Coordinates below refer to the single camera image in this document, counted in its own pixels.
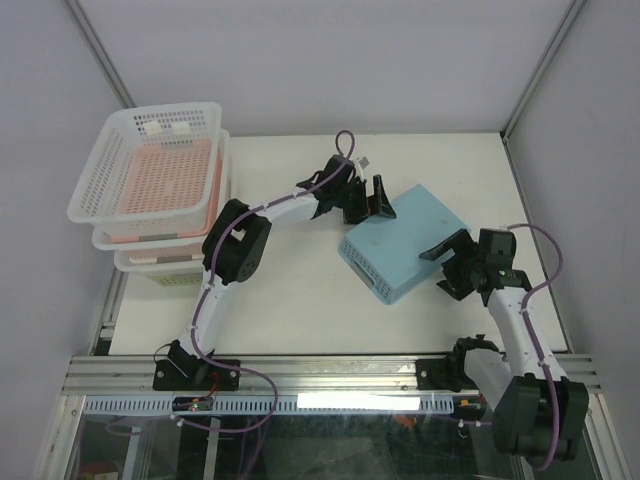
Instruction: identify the aluminium mounting rail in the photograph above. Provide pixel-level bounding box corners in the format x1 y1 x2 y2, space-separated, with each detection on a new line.
62 352 601 399

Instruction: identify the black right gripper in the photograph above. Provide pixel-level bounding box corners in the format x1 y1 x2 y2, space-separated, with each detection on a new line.
419 228 483 300

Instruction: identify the white perforated basket top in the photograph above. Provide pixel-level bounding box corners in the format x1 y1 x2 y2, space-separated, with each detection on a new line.
67 102 222 230

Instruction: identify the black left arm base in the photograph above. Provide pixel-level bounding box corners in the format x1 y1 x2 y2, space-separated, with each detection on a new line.
152 340 241 392

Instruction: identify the grey slotted cable duct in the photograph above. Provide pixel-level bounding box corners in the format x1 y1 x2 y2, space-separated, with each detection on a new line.
84 393 454 416

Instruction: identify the aluminium frame post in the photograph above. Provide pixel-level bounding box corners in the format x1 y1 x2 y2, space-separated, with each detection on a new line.
500 0 589 145
61 0 136 109

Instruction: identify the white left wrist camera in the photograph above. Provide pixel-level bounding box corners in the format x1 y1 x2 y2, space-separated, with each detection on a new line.
353 156 370 180

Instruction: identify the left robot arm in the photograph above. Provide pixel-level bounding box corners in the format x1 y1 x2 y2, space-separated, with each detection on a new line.
168 154 396 389

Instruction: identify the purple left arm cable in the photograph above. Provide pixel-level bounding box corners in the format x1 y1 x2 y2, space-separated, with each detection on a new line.
104 130 357 480

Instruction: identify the right aluminium frame post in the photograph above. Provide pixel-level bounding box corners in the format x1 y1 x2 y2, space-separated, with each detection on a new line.
500 0 589 145

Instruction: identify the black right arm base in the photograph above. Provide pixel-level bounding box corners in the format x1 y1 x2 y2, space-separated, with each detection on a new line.
415 334 499 393

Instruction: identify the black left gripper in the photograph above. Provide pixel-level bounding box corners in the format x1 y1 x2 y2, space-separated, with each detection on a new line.
335 177 396 227

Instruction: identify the left aluminium frame post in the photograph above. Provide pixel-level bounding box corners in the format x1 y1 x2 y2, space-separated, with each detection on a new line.
61 0 136 109

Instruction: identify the light blue perforated basket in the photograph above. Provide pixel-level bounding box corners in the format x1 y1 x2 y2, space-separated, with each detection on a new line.
338 184 468 305

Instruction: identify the yellow-green perforated basket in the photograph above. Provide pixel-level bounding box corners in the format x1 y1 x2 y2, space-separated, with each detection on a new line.
148 272 202 287

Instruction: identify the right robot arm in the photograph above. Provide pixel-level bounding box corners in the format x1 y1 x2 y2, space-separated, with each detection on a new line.
416 226 589 470

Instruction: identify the pink basket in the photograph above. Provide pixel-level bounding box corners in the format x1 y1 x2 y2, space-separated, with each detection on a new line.
110 141 214 241

